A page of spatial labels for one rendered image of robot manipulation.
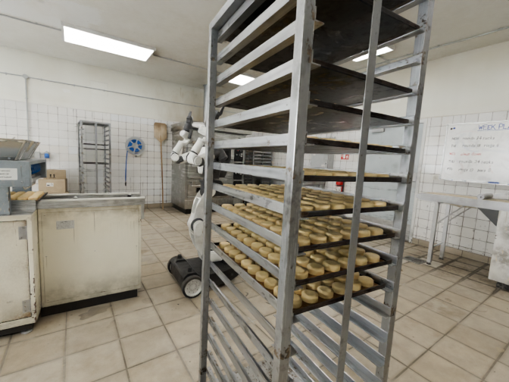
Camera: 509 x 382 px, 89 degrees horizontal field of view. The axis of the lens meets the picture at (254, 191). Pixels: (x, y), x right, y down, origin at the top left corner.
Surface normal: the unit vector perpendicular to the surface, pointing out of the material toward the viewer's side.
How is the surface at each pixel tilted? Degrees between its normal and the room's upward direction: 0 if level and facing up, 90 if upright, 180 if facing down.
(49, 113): 90
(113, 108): 90
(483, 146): 90
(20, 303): 90
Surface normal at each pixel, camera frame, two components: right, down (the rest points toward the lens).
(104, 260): 0.53, 0.13
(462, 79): -0.82, 0.03
